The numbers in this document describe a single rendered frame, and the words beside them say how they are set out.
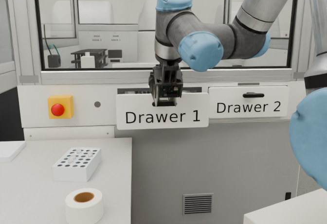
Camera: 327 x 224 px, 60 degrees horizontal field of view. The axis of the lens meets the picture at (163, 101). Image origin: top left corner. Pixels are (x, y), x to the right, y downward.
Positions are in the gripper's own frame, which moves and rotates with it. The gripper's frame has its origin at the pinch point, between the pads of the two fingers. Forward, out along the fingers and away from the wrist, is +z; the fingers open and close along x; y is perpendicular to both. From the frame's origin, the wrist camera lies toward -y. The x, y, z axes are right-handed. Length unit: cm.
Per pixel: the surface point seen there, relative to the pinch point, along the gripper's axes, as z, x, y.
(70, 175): -0.1, -24.5, 23.9
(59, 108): 5.2, -32.2, -2.3
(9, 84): 55, -80, -64
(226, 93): 6.2, 23.0, -8.4
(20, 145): 12.2, -43.9, 6.4
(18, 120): 82, -82, -60
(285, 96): 7.5, 44.7, -7.4
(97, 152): 3.0, -19.0, 15.7
